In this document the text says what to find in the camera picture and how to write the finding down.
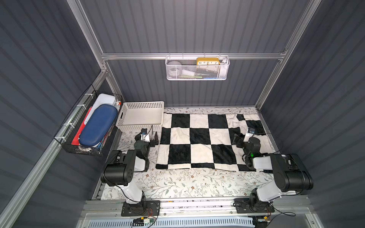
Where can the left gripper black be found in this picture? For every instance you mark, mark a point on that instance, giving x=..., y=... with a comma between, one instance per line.
x=147, y=140

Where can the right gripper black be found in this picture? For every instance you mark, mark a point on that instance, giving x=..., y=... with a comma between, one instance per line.
x=241, y=140

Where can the black white checkered pillowcase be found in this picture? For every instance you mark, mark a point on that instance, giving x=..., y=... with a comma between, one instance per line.
x=207, y=141

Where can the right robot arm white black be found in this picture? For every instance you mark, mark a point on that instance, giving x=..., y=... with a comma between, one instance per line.
x=290, y=176

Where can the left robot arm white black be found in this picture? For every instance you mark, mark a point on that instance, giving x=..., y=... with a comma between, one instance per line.
x=121, y=166

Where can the white tape roll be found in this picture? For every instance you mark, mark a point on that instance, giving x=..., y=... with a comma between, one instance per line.
x=174, y=69

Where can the white perforated plastic basket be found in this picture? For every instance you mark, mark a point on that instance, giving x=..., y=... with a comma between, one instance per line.
x=135, y=116

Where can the blue oval case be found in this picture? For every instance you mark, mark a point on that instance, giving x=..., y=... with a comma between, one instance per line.
x=98, y=125

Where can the floral patterned table mat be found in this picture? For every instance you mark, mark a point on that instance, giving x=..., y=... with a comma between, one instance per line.
x=195, y=183

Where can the white plastic box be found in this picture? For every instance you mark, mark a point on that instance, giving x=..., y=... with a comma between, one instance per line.
x=102, y=99

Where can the red flat book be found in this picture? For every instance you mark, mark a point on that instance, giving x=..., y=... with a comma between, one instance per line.
x=75, y=140

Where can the white mesh hanging basket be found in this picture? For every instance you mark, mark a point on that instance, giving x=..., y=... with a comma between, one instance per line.
x=190, y=71

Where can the yellow clock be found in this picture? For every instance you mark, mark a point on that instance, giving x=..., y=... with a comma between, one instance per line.
x=204, y=61

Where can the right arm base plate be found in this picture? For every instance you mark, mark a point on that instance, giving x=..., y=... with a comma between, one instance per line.
x=246, y=205

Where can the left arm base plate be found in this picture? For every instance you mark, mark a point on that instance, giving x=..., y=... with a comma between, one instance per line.
x=142, y=209

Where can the black wire wall basket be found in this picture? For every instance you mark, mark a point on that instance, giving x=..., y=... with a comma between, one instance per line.
x=75, y=119

